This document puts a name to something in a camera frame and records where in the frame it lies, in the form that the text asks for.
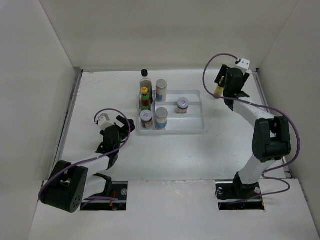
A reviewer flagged white divided plastic tray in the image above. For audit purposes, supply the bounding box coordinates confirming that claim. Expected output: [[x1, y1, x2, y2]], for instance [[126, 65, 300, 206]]
[[135, 90, 205, 136]]

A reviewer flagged white lid dark sauce jar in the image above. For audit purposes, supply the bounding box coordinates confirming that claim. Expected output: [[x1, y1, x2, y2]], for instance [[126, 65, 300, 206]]
[[139, 110, 153, 129]]

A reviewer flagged metal table rail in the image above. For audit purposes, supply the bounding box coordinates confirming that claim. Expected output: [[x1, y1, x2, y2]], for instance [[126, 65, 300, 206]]
[[47, 67, 84, 177], [252, 68, 292, 179]]

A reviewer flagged black cap soy sauce bottle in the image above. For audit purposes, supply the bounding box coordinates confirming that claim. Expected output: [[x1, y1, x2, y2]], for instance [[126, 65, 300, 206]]
[[139, 69, 153, 104]]

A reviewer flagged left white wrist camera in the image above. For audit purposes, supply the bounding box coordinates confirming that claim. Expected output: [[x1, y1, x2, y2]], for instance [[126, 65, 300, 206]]
[[96, 113, 114, 131]]

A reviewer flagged left metal table rail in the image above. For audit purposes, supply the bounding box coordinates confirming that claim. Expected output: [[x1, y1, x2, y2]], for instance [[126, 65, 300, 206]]
[[47, 67, 84, 177]]

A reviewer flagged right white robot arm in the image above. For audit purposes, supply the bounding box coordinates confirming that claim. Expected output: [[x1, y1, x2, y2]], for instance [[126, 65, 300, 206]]
[[215, 64, 291, 198]]

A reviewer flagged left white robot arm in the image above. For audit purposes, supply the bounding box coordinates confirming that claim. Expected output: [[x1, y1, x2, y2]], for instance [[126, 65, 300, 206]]
[[38, 114, 136, 213]]

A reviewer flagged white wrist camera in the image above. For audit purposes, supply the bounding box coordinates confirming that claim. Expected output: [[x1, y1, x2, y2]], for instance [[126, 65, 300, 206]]
[[235, 58, 251, 72], [96, 113, 114, 131]]

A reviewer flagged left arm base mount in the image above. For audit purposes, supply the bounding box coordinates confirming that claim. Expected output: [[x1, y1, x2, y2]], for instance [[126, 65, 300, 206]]
[[80, 173, 129, 211]]

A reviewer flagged white lid brown sauce jar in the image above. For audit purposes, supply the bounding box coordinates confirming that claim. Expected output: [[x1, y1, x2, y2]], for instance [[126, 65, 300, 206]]
[[176, 97, 190, 114]]

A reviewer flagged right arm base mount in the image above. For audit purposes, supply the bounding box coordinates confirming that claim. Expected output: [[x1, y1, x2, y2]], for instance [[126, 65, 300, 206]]
[[215, 181, 265, 211]]

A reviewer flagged right metal table rail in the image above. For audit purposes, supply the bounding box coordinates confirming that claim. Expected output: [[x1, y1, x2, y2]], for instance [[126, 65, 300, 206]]
[[252, 68, 292, 179]]

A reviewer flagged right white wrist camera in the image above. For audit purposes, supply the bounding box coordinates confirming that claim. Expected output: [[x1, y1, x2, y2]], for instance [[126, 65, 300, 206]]
[[235, 58, 251, 72]]

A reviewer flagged grey cap white shaker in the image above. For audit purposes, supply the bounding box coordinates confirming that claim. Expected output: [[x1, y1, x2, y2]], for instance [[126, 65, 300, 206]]
[[155, 79, 167, 102]]

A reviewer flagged small yellow oil bottle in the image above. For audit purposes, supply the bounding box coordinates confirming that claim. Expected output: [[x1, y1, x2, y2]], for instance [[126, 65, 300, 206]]
[[213, 76, 225, 98]]

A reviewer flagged yellow cap chili sauce bottle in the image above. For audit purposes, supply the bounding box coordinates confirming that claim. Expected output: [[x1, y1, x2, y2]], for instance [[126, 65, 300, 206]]
[[140, 87, 152, 111]]

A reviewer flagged white flip cap shaker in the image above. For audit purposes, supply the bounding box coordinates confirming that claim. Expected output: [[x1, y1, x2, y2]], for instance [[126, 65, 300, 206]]
[[155, 107, 168, 130]]

